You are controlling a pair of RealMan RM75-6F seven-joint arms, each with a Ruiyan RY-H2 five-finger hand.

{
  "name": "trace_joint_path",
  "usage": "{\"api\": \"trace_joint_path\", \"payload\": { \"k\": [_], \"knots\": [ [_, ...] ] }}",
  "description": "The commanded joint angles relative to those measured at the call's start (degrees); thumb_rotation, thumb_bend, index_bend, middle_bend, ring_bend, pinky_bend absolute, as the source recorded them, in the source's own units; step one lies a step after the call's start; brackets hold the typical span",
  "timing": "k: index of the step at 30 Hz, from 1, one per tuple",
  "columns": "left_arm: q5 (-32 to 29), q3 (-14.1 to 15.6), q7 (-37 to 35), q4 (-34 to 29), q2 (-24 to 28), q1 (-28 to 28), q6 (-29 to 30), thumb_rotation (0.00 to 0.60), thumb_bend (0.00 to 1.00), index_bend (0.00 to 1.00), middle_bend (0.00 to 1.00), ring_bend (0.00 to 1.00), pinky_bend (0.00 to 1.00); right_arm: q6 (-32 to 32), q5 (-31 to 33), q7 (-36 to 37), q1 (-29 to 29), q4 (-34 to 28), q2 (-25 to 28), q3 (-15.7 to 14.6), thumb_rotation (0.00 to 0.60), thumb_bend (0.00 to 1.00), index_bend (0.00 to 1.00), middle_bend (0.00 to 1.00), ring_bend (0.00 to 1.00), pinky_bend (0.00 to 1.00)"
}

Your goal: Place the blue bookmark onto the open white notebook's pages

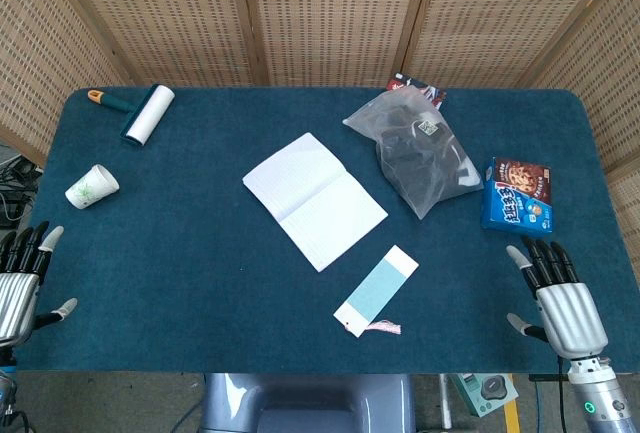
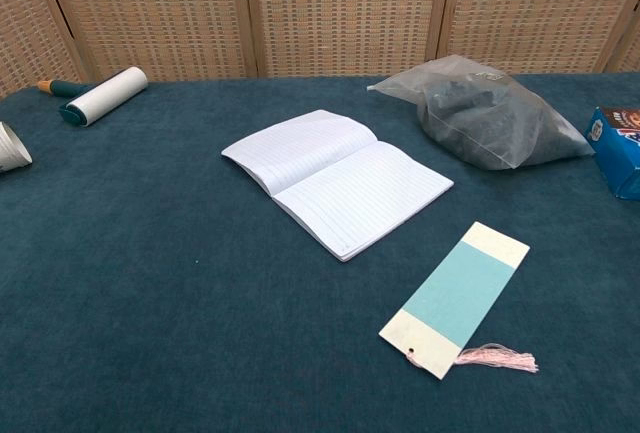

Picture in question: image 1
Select white lint roller green handle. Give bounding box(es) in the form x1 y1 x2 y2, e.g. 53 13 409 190
87 84 176 147

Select green product box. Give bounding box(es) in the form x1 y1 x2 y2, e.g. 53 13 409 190
452 372 520 418

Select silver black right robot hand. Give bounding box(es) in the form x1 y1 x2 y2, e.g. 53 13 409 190
505 235 609 360

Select white lined notebook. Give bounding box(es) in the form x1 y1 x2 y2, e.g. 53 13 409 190
242 132 390 273

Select light blue tasselled bookmark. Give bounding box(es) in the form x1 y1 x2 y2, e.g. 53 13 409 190
333 244 420 339

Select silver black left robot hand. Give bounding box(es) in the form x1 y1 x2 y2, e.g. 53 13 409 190
0 221 79 349

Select grey robot torso base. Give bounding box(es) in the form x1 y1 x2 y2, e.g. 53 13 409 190
199 372 416 433

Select white paper cup green print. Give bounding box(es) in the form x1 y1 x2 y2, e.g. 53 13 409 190
64 163 120 211

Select woven wooden folding screen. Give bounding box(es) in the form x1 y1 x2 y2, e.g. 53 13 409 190
0 0 640 264

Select red snack packet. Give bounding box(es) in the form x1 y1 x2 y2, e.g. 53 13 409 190
386 71 448 112

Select black floor cables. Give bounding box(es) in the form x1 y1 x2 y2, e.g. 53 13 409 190
0 152 44 229

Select clear plastic bag dark contents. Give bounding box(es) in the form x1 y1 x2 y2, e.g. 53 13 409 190
342 87 485 221

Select metal table leg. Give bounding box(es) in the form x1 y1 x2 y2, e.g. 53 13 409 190
438 373 454 429

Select dark blue felt table cloth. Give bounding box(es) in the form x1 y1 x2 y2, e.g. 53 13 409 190
14 86 640 375

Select blue chocolate cookie box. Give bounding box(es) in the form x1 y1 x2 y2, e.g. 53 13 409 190
480 156 557 240

